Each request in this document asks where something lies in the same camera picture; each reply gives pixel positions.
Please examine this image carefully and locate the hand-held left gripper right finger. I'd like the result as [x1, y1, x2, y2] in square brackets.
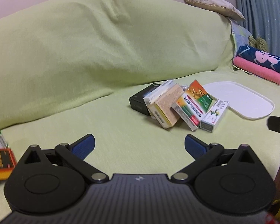
[171, 134, 259, 183]

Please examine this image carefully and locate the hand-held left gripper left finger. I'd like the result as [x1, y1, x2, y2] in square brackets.
[19, 134, 109, 183]

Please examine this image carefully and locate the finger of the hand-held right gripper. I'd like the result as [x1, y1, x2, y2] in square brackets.
[267, 115, 280, 136]

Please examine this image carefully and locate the white parrot print medicine box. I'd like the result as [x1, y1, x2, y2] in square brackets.
[200, 99, 229, 133]

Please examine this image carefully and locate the orange and green medicine box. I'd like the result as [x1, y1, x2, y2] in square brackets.
[171, 79, 213, 131]

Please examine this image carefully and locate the white plastic tray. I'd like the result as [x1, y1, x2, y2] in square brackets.
[202, 81, 276, 121]

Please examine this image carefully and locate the tan medicine box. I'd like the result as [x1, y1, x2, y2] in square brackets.
[147, 83, 184, 129]

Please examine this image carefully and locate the white barcode medicine box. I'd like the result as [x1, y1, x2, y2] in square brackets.
[143, 80, 175, 119]

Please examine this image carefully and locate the black shaver box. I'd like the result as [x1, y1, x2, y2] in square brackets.
[129, 83, 162, 116]

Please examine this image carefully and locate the pink ribbed towel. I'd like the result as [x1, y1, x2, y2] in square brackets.
[233, 56, 280, 89]

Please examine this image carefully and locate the navy towel with pink print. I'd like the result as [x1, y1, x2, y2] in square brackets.
[237, 44, 280, 76]

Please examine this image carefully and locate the green patterned cloth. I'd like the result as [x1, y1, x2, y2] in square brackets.
[248, 36, 269, 52]

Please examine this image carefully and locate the plaid blanket with lace fringe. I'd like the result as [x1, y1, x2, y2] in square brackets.
[230, 19, 250, 71]

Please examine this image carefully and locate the blue-grey curtain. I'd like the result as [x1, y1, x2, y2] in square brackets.
[232, 0, 280, 59]

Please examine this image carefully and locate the beige quilted cushion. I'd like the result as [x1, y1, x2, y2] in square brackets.
[183, 0, 246, 22]

